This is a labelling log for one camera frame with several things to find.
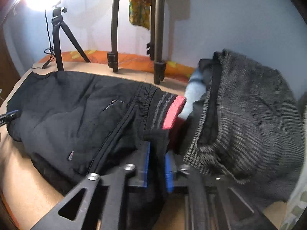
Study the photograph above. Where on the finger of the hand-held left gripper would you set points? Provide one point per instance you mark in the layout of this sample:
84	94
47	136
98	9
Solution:
10	116

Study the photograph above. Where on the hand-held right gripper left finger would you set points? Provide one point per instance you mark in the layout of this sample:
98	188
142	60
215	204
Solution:
145	163

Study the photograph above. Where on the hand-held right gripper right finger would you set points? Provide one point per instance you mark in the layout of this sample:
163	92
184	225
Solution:
169	172

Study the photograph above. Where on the black pants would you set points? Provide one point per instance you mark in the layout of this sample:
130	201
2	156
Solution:
72	115

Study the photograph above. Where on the grey checked pants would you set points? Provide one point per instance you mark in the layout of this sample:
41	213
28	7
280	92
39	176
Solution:
251	115

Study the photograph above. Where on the light blue cloth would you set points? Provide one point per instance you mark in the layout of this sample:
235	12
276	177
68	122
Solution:
194	91

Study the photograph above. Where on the small black tripod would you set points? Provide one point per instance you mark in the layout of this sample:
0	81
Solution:
57	40

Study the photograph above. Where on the green striped white pillow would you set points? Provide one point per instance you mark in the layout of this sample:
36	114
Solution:
297	210

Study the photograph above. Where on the large grey tripod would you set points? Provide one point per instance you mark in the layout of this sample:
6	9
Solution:
159	28

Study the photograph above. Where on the orange floral cloth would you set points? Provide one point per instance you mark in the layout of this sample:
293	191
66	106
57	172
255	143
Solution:
139	4

